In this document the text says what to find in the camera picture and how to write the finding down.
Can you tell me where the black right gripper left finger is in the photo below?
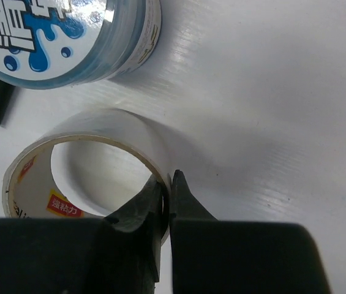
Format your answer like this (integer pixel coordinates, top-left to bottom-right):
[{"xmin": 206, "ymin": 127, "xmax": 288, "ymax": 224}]
[{"xmin": 0, "ymin": 176, "xmax": 165, "ymax": 293}]

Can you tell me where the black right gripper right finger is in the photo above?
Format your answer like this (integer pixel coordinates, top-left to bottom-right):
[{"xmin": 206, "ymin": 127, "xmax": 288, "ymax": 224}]
[{"xmin": 170, "ymin": 170, "xmax": 331, "ymax": 293}]

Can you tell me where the blue paint jar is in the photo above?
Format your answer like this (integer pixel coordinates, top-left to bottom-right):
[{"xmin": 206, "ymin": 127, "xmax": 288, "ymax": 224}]
[{"xmin": 0, "ymin": 1, "xmax": 162, "ymax": 89}]

